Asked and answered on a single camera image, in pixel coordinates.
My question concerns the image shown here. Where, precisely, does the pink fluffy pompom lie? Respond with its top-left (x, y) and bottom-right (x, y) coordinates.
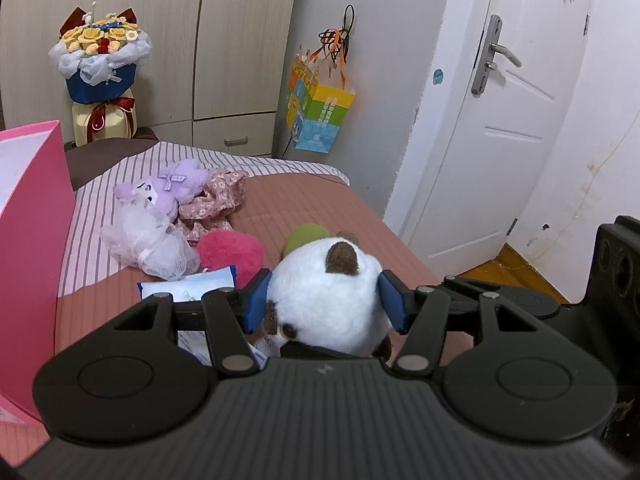
top-left (196, 230), bottom-right (265, 289)

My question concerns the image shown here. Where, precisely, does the white brown plush toy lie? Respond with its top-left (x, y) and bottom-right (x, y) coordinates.
top-left (256, 232), bottom-right (393, 361)

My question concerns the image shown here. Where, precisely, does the green makeup sponge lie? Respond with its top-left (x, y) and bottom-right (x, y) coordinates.
top-left (282, 223), bottom-right (330, 258)

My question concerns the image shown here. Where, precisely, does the white wipes pack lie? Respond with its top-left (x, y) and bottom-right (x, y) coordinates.
top-left (178, 330), bottom-right (268, 370)

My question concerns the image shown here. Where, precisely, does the white tissue pack blue print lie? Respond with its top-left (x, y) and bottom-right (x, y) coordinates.
top-left (137, 266), bottom-right (235, 302)

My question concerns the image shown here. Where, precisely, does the pink floral scrunchie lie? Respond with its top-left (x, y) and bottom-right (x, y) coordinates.
top-left (176, 168), bottom-right (248, 246)

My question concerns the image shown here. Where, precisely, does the purple plush toy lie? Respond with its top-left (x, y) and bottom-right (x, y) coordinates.
top-left (114, 159), bottom-right (209, 222)

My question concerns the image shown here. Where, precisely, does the colourful paper gift bag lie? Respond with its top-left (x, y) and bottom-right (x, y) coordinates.
top-left (285, 4), bottom-right (356, 155)

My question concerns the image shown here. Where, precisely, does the pink cardboard box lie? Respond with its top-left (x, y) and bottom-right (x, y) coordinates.
top-left (1, 120), bottom-right (75, 426)

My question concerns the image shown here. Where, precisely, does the white door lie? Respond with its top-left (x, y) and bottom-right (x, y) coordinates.
top-left (404, 0), bottom-right (589, 278)

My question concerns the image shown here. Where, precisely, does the beige wardrobe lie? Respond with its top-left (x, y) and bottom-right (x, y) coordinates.
top-left (1, 0), bottom-right (294, 155)

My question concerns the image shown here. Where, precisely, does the yellow flower bouquet blue wrap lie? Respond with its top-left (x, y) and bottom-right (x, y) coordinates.
top-left (49, 8), bottom-right (152, 146)

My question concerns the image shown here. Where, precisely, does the silver door handle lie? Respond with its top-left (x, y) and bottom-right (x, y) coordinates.
top-left (471, 14), bottom-right (522, 96)

